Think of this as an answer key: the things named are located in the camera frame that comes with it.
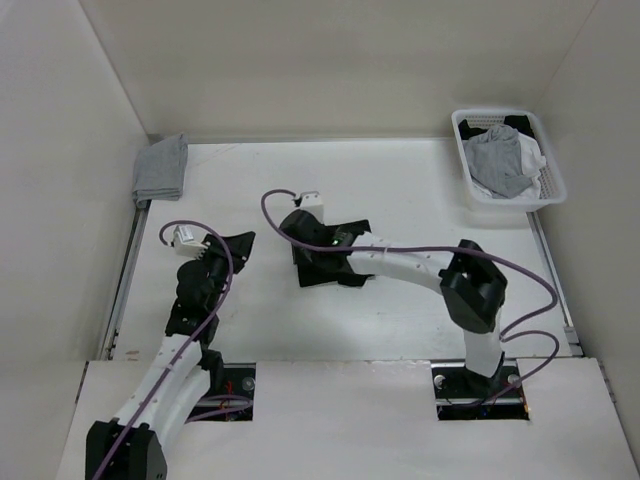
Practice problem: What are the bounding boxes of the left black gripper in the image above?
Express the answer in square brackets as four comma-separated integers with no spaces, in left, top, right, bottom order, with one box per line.
[195,232,255,311]

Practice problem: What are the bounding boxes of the black tank top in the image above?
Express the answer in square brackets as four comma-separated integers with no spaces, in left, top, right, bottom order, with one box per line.
[294,219,371,288]

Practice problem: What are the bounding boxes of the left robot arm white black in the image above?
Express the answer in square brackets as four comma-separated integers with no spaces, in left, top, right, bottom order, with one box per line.
[84,223,256,479]

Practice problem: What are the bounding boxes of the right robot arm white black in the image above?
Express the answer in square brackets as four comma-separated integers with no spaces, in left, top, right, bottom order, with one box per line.
[279,209,508,396]

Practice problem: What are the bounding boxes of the folded grey tank top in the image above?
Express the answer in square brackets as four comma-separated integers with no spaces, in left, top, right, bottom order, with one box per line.
[132,133,189,209]

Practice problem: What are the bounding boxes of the grey tank top in basket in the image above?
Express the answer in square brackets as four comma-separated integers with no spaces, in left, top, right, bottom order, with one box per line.
[463,125,533,199]

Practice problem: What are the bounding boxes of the white tank top in basket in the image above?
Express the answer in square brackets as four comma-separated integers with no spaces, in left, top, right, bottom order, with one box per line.
[472,134,547,200]

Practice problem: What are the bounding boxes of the white plastic basket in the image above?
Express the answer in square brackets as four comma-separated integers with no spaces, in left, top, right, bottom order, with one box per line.
[451,108,567,213]

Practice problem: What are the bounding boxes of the black garment in basket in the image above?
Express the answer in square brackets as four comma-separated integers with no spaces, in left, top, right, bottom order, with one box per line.
[458,115,536,140]

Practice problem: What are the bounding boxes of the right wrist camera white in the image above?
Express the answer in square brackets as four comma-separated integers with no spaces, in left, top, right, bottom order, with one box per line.
[294,191,324,223]

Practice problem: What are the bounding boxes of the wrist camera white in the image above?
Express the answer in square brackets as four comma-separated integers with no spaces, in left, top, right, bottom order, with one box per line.
[171,225,206,259]
[294,191,324,223]

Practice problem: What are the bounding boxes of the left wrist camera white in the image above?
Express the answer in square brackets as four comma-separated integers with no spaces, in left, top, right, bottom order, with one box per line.
[171,225,206,259]

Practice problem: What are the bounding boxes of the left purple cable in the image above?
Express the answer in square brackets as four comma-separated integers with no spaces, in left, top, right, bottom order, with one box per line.
[92,222,254,480]

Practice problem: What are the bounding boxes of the purple cable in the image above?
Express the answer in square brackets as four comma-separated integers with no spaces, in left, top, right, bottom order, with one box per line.
[260,189,561,409]
[92,222,254,480]

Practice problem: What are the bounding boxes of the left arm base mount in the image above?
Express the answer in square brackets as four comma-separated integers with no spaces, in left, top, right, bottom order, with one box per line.
[190,363,257,422]

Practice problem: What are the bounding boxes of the left metal table rail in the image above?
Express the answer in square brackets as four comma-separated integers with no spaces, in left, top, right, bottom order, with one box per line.
[96,202,150,360]

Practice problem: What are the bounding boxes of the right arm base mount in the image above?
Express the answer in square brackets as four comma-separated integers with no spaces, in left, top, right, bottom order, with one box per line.
[431,361,529,421]

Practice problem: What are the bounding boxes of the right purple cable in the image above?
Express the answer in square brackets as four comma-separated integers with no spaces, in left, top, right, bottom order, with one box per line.
[260,189,561,409]

